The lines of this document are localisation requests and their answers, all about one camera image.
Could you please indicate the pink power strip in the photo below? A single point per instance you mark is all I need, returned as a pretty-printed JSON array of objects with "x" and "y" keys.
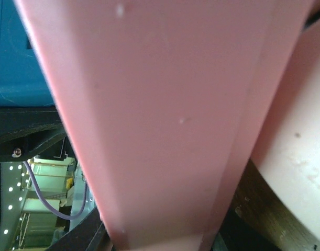
[{"x": 163, "y": 102}]

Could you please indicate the pink round socket hub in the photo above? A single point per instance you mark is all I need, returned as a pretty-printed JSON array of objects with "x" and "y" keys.
[{"x": 287, "y": 152}]

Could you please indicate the dark blue cube socket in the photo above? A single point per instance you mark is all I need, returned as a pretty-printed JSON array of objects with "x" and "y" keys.
[{"x": 22, "y": 83}]

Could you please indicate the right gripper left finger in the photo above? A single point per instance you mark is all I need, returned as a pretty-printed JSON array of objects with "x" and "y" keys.
[{"x": 90, "y": 234}]

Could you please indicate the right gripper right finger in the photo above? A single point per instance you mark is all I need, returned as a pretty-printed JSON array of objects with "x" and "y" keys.
[{"x": 236, "y": 234}]

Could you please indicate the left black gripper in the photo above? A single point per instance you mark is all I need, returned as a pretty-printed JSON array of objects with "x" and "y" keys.
[{"x": 28, "y": 131}]

